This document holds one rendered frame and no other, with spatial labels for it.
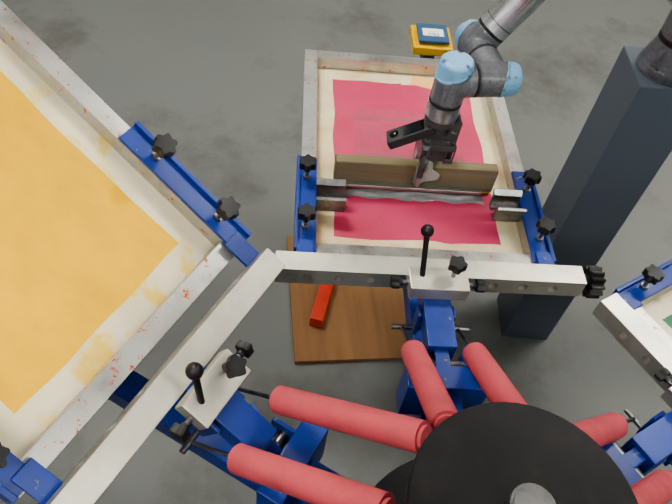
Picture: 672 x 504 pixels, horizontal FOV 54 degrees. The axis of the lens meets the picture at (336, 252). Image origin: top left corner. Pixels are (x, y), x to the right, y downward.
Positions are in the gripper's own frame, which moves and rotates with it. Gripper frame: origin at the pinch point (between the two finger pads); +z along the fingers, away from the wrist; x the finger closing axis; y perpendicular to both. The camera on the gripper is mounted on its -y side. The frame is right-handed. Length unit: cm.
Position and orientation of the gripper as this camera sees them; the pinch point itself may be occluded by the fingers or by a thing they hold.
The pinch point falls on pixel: (413, 177)
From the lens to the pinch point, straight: 168.2
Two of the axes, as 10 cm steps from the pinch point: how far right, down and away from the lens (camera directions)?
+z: -1.2, 6.2, 7.7
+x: -0.1, -7.8, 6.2
